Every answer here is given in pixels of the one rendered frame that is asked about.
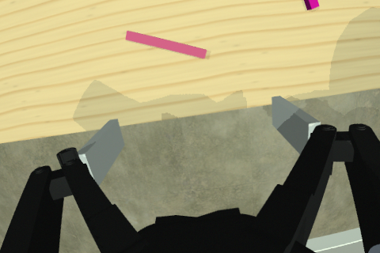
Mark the pink rod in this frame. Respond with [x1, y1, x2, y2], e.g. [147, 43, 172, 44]
[125, 31, 207, 59]

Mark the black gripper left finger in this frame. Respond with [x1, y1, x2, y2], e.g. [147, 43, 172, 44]
[0, 119, 157, 253]

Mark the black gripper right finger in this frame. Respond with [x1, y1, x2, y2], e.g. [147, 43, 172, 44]
[226, 96, 380, 253]

